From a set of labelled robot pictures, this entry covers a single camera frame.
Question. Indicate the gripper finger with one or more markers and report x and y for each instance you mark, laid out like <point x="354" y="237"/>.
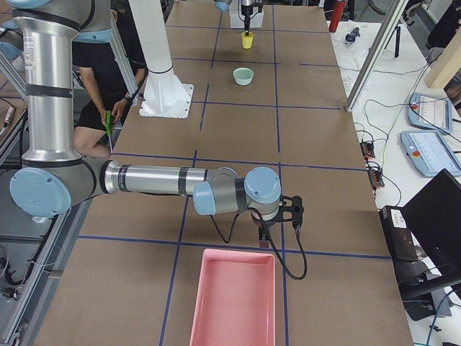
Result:
<point x="246" y="29"/>
<point x="263" y="243"/>

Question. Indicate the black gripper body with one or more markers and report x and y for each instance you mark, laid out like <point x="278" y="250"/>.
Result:
<point x="246" y="11"/>
<point x="260" y="223"/>

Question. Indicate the yellow plastic cup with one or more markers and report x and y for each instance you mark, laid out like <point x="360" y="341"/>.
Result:
<point x="247" y="40"/>

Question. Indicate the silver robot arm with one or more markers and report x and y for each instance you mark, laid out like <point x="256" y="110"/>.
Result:
<point x="55" y="176"/>
<point x="224" y="5"/>

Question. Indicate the black box with label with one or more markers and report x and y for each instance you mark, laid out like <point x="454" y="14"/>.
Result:
<point x="398" y="236"/>

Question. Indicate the translucent white plastic bin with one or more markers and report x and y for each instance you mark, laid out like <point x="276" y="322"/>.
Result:
<point x="235" y="23"/>

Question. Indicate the light green bowl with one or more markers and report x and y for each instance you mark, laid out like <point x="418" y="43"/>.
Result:
<point x="243" y="76"/>

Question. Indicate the pink plastic bin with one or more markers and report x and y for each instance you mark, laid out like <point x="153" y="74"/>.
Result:
<point x="235" y="302"/>

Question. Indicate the red bottle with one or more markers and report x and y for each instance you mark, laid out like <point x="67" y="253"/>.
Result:
<point x="336" y="16"/>

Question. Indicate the folded blue umbrella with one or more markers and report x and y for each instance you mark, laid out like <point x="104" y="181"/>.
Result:
<point x="352" y="36"/>

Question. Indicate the seated person in black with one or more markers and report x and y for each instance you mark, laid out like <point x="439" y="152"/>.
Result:
<point x="104" y="83"/>

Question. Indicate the black monitor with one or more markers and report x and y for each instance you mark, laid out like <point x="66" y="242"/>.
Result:
<point x="433" y="216"/>

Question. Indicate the near teach pendant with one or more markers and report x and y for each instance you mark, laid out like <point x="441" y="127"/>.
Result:
<point x="429" y="152"/>

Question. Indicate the teach pendant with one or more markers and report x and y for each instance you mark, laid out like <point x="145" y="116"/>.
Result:
<point x="429" y="152"/>
<point x="428" y="112"/>

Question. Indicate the far teach pendant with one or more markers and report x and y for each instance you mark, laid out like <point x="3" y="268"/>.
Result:
<point x="428" y="112"/>

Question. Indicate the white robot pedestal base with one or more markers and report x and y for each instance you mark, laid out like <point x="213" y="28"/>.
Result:
<point x="164" y="94"/>

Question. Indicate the aluminium frame post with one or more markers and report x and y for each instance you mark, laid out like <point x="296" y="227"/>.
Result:
<point x="383" y="35"/>

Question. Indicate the green handled tool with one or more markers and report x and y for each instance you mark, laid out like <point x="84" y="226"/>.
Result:
<point x="108" y="127"/>

